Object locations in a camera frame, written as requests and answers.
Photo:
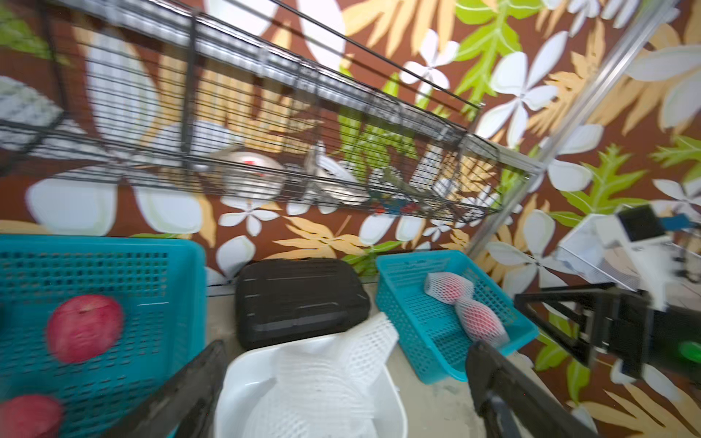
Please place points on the left teal plastic basket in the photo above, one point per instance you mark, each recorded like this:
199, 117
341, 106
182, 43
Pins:
161, 286

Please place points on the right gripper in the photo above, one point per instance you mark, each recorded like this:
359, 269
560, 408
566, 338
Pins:
625, 325

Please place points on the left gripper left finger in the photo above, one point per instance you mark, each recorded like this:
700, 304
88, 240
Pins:
185, 405

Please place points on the tape roll in wire basket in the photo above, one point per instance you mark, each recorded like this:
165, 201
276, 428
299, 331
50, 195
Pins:
253, 175

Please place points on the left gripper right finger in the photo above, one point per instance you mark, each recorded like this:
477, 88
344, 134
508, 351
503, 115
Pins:
505, 397

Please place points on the white rectangular tub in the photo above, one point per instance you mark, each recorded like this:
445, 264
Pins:
251, 375

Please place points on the netted apple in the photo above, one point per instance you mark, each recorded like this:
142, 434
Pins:
448, 287
481, 323

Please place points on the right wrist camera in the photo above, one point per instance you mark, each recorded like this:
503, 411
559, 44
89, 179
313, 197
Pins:
664, 253

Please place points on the teal plastic basket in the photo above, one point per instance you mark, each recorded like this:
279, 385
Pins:
161, 286
430, 333

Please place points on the black plastic case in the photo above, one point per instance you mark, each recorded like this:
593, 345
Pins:
280, 300

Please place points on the white item in wire basket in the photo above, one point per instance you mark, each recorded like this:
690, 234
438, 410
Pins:
335, 180

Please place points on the white wire basket right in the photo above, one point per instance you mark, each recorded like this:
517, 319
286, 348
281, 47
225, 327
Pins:
583, 252

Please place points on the right teal plastic basket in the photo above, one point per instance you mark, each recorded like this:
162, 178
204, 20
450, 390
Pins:
430, 333

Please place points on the black wire wall basket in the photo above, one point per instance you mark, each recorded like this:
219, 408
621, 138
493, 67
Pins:
148, 97

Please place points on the removed foam net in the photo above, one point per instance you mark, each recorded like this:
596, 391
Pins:
341, 377
280, 413

